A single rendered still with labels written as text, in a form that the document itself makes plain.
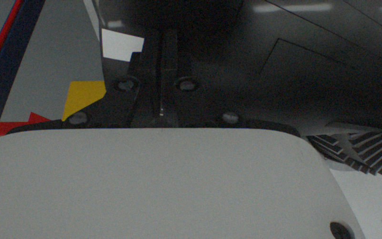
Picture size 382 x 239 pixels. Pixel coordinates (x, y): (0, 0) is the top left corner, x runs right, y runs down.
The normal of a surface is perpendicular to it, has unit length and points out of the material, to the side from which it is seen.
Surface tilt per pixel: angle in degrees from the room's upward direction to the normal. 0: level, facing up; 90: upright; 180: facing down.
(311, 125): 2
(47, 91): 90
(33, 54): 90
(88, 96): 90
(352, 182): 50
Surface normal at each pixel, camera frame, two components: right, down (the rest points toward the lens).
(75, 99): 0.06, -0.44
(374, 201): 0.07, 0.24
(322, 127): 0.01, 0.89
